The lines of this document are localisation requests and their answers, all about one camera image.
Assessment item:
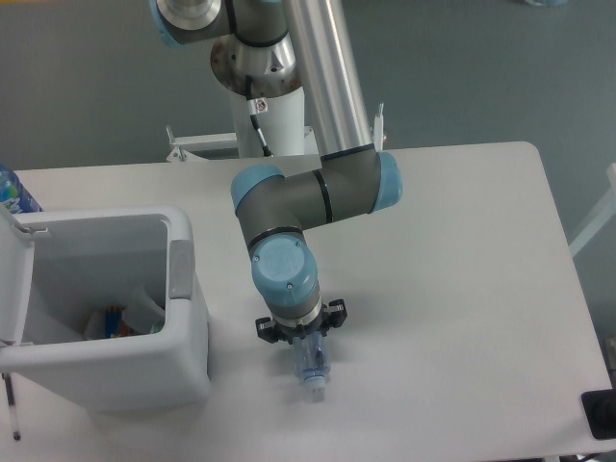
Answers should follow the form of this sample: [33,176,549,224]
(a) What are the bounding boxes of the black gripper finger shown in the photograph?
[255,317,284,344]
[320,298,347,334]

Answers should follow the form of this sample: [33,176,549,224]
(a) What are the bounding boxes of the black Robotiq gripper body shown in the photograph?
[272,308,329,343]

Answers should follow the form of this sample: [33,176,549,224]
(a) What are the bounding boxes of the clear crushed plastic bottle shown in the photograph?
[292,331,331,403]

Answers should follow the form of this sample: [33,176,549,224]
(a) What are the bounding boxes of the white paper wrapper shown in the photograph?
[121,285,165,334]

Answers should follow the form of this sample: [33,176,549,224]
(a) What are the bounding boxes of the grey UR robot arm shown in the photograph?
[150,1,402,343]

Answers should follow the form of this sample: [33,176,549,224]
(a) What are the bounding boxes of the white plastic trash can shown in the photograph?
[1,206,211,412]

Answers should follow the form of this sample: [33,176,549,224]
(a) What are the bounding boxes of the blue snack packet in bin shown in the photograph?
[104,307,134,339]

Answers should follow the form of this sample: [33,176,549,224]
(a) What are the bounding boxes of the black and white pen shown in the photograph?
[2,373,21,442]

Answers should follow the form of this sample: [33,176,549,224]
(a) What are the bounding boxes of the black device at table edge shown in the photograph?
[581,389,615,441]

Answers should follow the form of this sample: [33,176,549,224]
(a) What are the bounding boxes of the blue labelled water bottle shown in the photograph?
[1,165,43,215]

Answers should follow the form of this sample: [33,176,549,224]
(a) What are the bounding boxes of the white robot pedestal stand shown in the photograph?
[165,40,389,164]

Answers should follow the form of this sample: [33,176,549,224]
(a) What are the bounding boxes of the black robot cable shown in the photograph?
[243,74,274,158]

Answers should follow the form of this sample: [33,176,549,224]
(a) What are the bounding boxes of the white frame bar right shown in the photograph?
[569,164,615,258]

